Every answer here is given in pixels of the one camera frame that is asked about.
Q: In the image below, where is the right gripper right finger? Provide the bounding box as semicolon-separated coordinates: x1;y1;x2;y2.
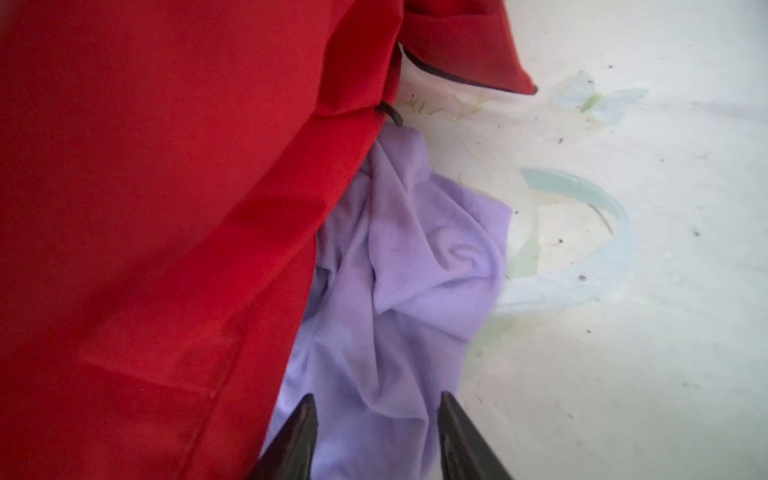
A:
438;391;513;480

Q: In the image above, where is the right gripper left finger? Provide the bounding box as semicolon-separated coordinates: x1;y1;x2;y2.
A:
247;394;318;480

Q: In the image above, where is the purple cloth with print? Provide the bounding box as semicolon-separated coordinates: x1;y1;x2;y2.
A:
269;124;512;479

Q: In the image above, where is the red cloth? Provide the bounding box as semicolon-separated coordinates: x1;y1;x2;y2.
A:
1;1;536;479

